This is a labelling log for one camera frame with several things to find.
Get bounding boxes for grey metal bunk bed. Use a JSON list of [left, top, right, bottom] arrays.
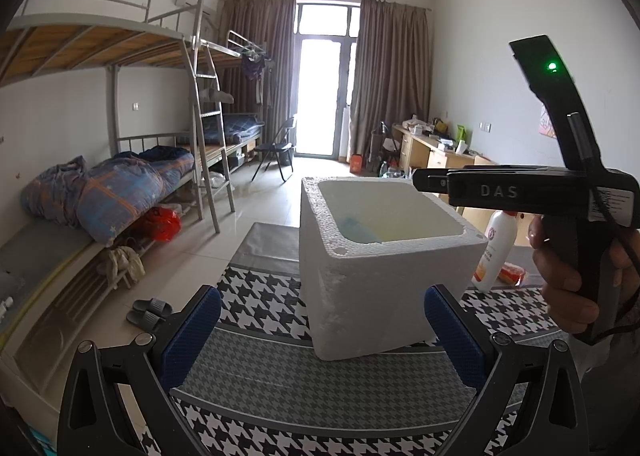
[[0, 0, 236, 257], [200, 29, 273, 177]]

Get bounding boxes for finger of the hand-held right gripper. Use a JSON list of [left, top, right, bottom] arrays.
[[412, 167, 450, 195]]

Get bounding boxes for grey metal bed ladder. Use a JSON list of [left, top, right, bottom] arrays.
[[182, 0, 236, 234]]

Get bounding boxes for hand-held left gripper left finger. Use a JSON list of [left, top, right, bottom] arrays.
[[57, 285, 223, 456]]

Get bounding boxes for black folding chair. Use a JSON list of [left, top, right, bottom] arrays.
[[251, 117, 297, 182]]

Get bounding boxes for blue checked bedding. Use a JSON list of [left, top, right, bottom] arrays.
[[220, 114, 266, 142]]

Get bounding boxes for dark hanging clothes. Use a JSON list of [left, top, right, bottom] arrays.
[[240, 54, 268, 104]]

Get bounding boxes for glass balcony door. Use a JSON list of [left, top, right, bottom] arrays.
[[295, 0, 362, 159]]

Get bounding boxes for blue orange patterned quilt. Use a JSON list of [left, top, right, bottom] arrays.
[[21, 155, 166, 244]]

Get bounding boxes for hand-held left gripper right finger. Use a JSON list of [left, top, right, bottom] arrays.
[[424, 285, 588, 456]]

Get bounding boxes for beige cloth bundle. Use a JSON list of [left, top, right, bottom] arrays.
[[97, 246, 146, 289]]

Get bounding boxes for red snack packet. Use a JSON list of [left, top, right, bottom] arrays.
[[497, 261, 528, 287]]

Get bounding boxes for pink cartoon wall poster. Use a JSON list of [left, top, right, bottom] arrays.
[[540, 104, 558, 139]]

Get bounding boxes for cream slatted bed frame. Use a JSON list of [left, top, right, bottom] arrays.
[[0, 213, 136, 437]]

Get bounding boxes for brown curtain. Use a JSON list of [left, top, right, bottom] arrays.
[[217, 0, 301, 167], [350, 0, 433, 162]]

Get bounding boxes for person's right hand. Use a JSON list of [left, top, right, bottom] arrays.
[[531, 214, 601, 337]]

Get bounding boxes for red plastic bag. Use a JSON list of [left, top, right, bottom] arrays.
[[145, 206, 182, 242]]

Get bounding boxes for light wooden desk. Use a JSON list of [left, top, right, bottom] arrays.
[[392, 123, 498, 182]]

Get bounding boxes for houndstooth tablecloth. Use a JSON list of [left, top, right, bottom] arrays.
[[135, 222, 576, 456]]

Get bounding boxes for dark blue blanket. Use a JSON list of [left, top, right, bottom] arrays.
[[112, 146, 195, 187]]

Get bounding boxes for white foam box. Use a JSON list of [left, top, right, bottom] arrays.
[[299, 175, 490, 362]]

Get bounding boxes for white lotion bottle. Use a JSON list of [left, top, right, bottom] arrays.
[[472, 210, 518, 293]]

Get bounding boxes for dark grey slipper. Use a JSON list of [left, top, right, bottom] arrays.
[[126, 310, 168, 331], [132, 298, 173, 317]]

